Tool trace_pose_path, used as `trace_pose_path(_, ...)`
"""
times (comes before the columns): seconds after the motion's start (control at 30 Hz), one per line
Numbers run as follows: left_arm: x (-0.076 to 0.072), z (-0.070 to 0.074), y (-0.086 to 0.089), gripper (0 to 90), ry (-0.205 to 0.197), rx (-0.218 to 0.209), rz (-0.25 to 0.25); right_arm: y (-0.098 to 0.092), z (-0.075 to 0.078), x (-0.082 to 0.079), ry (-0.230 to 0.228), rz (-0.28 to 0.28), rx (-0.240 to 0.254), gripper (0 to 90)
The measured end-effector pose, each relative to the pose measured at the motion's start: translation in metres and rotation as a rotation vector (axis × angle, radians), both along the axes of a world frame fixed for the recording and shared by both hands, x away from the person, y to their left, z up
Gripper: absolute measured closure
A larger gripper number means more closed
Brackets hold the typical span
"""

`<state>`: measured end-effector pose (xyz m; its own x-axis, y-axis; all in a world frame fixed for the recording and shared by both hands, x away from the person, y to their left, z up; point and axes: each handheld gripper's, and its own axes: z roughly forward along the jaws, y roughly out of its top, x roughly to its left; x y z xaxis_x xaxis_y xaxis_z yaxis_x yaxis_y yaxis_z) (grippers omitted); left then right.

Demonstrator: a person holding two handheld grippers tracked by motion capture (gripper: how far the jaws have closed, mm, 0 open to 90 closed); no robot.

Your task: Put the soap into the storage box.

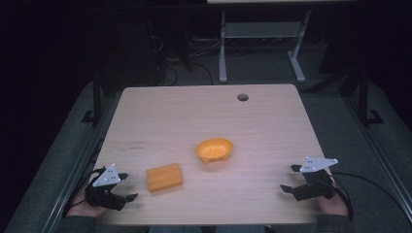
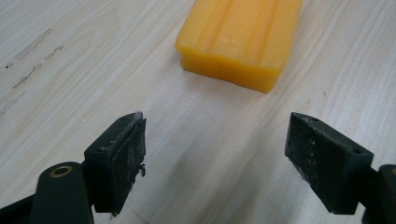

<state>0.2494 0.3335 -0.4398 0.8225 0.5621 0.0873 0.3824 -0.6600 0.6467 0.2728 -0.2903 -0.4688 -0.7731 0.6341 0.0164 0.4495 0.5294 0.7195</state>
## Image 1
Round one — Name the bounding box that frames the bundle of floor cables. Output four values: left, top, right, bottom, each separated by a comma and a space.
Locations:
147, 32, 224, 86

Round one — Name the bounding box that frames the person's left hand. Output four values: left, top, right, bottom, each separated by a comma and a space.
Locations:
66, 184, 108, 218

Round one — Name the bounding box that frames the black metal stand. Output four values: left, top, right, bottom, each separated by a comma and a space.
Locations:
355, 66, 386, 126
81, 72, 105, 128

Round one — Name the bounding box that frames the orange plastic bowl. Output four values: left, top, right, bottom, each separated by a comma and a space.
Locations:
194, 138, 234, 165

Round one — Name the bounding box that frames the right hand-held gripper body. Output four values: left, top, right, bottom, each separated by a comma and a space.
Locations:
292, 156, 339, 202

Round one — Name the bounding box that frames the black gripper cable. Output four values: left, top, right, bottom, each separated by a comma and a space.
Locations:
330, 171, 412, 224
61, 138, 106, 218

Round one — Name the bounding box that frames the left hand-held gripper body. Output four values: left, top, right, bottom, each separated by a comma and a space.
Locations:
85, 163, 128, 212

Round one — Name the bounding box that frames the aluminium frame rail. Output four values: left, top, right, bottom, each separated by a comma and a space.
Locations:
40, 93, 122, 233
342, 95, 412, 225

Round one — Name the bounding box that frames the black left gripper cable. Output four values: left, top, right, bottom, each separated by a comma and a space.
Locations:
61, 138, 106, 218

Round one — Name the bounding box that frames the white metal stand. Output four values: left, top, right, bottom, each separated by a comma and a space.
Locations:
218, 9, 313, 84

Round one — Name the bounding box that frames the person's right hand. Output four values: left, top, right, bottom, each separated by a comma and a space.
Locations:
316, 184, 350, 217

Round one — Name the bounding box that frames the orange rectangular sponge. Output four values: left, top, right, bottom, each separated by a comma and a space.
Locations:
145, 162, 184, 193

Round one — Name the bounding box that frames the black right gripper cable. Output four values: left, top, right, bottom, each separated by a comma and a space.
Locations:
330, 171, 412, 224

